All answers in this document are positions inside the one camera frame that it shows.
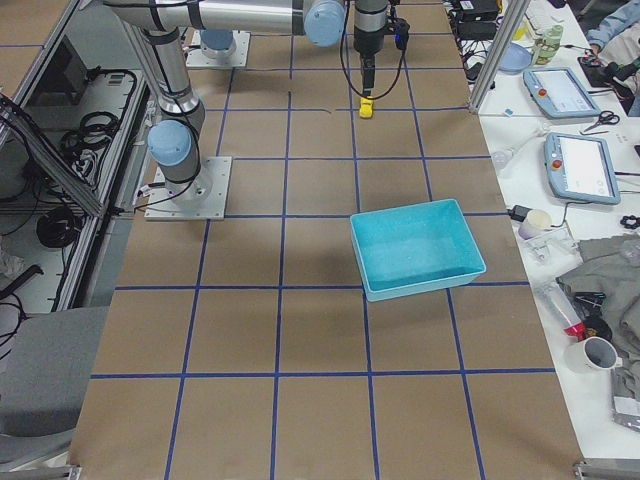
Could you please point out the aluminium frame post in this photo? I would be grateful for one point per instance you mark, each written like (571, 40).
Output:
(513, 16)

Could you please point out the yellow beetle toy car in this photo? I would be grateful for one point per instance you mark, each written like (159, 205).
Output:
(366, 108)

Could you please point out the white paper cup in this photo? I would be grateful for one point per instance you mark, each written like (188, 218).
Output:
(535, 223)

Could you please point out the light bulb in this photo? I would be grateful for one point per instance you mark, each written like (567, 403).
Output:
(502, 158)

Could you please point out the grey cloth pile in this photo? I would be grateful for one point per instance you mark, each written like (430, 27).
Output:
(611, 266)

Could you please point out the blue plate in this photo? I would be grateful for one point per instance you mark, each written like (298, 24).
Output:
(515, 60)

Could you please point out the lower teach pendant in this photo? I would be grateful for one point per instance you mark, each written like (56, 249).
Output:
(580, 168)

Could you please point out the black scissors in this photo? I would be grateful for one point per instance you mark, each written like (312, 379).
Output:
(606, 117)

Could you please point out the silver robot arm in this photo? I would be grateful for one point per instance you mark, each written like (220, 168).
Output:
(173, 142)
(157, 24)

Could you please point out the green bottle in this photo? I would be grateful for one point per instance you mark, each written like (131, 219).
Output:
(547, 45)

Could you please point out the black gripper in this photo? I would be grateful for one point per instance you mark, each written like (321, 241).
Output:
(367, 44)

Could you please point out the grey chair seat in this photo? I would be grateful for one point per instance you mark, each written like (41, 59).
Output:
(45, 382)

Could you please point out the teach pendant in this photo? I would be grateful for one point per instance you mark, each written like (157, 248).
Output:
(580, 168)
(559, 94)

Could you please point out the clear bottle red cap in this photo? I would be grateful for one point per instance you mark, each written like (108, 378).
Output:
(562, 310)

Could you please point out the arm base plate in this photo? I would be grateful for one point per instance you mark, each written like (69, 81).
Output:
(218, 49)
(204, 199)

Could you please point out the white mug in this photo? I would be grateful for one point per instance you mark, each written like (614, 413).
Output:
(591, 355)

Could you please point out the turquoise plastic bin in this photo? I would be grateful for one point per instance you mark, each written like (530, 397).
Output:
(414, 249)

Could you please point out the upper teach pendant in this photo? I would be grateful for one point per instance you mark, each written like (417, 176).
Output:
(559, 94)

